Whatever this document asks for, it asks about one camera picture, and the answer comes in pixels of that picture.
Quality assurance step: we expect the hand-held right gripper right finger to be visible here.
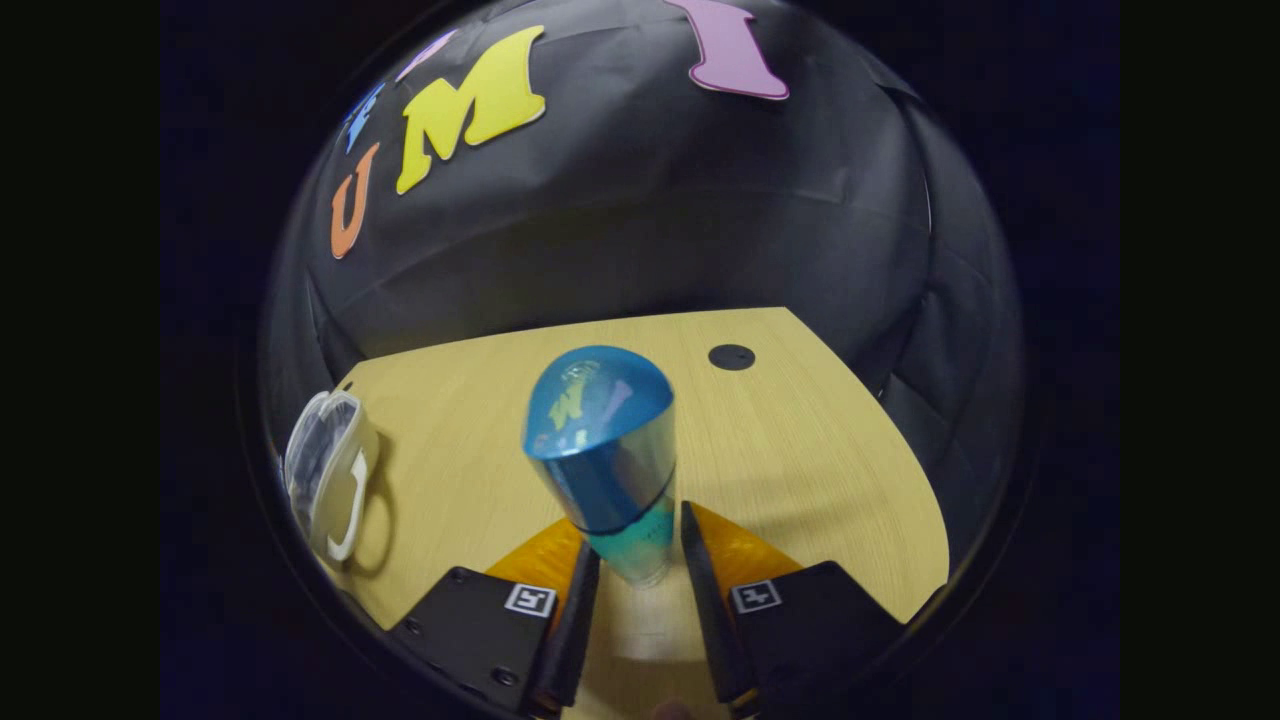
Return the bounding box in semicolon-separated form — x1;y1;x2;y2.
680;500;906;719

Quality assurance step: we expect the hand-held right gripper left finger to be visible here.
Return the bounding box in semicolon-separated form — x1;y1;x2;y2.
385;515;603;719

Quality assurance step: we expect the blue skin care tube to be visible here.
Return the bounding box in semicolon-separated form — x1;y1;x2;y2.
522;345;678;589

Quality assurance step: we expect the white suitcase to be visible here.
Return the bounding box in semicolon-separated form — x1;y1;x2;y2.
283;390;382;564

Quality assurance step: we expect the black backdrop cloth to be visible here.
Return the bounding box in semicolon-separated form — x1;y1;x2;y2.
262;0;1026;601

